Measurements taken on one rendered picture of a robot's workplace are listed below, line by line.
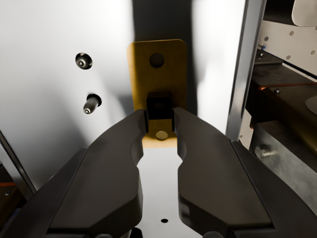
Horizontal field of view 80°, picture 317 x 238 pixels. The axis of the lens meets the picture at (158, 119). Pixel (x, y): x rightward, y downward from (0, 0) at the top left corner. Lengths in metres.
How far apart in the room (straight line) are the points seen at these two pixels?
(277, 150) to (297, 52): 0.37
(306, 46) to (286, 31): 0.06
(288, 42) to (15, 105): 0.49
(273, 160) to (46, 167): 0.21
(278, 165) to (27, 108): 0.21
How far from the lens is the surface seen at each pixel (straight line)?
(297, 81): 0.30
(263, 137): 0.19
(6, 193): 0.34
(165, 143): 0.16
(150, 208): 0.24
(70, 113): 0.17
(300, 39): 0.53
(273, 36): 0.50
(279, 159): 0.18
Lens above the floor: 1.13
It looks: 58 degrees down
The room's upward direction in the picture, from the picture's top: 179 degrees counter-clockwise
